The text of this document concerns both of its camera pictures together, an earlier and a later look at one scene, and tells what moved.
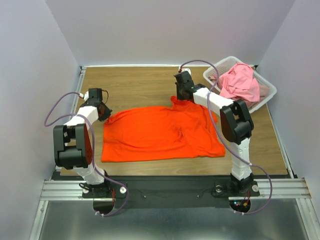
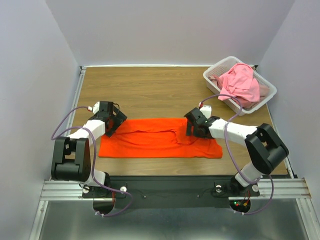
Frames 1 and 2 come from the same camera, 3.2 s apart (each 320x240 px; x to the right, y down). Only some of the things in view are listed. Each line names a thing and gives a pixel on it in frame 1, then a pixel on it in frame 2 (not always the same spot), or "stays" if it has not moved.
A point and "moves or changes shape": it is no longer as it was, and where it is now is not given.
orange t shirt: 182,129 moves or changes shape
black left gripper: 107,114 → 119,119
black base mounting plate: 170,191 stays
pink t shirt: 239,82 stays
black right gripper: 181,93 → 191,123
